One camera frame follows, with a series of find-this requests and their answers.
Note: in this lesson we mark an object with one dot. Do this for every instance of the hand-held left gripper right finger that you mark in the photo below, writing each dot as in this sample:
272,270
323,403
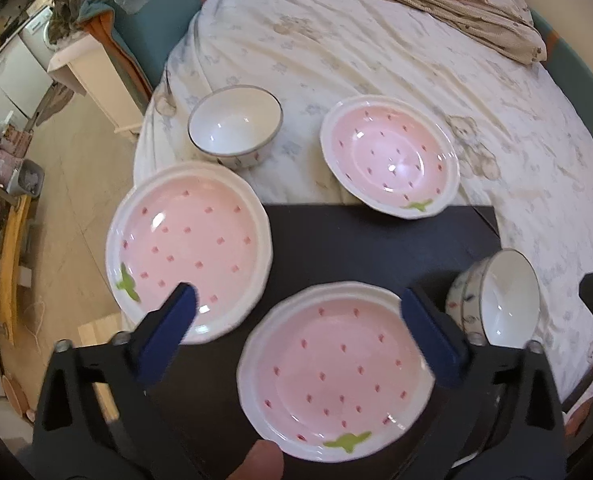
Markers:
431,340

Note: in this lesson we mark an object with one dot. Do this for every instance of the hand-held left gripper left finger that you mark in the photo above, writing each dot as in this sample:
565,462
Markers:
169,330

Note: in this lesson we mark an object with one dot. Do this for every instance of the white bowl with grey rim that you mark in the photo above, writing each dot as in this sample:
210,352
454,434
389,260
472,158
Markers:
506,300
234,125

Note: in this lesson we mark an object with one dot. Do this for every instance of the pink strawberry plate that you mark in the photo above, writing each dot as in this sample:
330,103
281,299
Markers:
336,360
391,155
191,240

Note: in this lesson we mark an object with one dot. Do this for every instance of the person's left hand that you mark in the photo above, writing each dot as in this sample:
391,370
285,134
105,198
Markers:
265,462

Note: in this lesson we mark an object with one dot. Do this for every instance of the light wooden board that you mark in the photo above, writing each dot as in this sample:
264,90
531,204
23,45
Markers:
96,330

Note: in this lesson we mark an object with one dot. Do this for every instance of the black board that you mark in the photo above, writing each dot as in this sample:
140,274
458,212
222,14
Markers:
326,245

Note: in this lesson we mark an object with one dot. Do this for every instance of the wooden chair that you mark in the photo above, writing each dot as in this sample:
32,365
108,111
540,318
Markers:
11,250

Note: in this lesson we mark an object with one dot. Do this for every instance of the grey bin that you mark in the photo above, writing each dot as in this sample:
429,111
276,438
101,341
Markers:
26,177

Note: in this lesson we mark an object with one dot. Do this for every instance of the white nightstand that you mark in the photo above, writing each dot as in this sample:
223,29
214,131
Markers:
101,85

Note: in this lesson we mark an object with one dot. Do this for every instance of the cream printed bed sheet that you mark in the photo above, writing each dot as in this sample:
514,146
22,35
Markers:
376,60

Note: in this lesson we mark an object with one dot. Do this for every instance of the white cabinets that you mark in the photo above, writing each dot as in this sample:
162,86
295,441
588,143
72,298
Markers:
21,80

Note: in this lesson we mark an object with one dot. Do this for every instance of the camouflage jacket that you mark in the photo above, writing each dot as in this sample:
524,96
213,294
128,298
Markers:
69,5

